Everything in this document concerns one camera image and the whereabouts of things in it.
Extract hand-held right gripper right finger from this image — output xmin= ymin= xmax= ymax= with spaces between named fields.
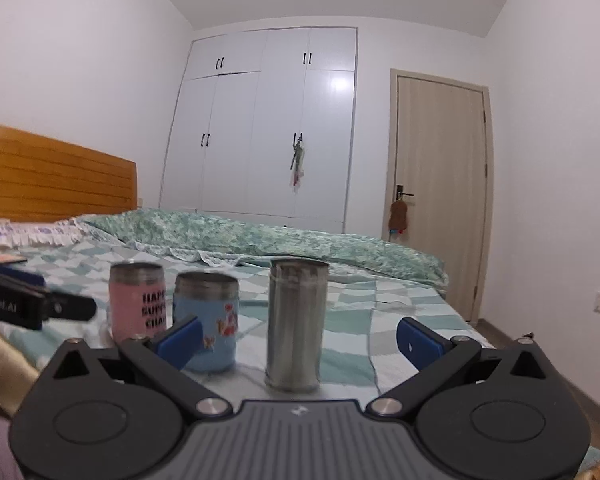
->
xmin=369 ymin=317 xmax=571 ymax=418

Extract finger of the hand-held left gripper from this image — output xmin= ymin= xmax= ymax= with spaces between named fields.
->
xmin=0 ymin=264 xmax=47 ymax=291
xmin=45 ymin=291 xmax=97 ymax=322

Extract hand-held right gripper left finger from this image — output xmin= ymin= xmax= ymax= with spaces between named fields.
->
xmin=30 ymin=316 xmax=232 ymax=419

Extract tall stainless steel cup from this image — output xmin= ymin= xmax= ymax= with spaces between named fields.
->
xmin=265 ymin=258 xmax=330 ymax=393

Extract blue steel cup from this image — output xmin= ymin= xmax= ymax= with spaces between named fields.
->
xmin=172 ymin=272 xmax=241 ymax=374

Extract pink steel cup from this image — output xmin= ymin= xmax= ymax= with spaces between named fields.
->
xmin=109 ymin=261 xmax=169 ymax=344

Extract purple floral pillow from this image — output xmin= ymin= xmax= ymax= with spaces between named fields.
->
xmin=0 ymin=212 xmax=90 ymax=252

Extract checkered bed sheet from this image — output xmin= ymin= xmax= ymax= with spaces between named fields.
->
xmin=0 ymin=234 xmax=497 ymax=403

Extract beige cloth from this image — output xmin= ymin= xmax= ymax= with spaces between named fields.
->
xmin=0 ymin=317 xmax=47 ymax=413

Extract wooden headboard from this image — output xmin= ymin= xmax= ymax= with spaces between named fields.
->
xmin=0 ymin=121 xmax=138 ymax=224

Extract brown hanging plush toy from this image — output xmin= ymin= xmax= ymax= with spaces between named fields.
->
xmin=387 ymin=199 xmax=410 ymax=237

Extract green floral quilt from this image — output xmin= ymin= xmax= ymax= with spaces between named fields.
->
xmin=55 ymin=208 xmax=450 ymax=292

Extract beige wooden door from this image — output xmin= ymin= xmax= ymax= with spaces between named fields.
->
xmin=381 ymin=68 xmax=494 ymax=326

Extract hanging key ornament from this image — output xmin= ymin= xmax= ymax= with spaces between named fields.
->
xmin=288 ymin=132 xmax=309 ymax=192

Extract white wardrobe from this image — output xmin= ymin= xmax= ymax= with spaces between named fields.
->
xmin=159 ymin=26 xmax=359 ymax=235

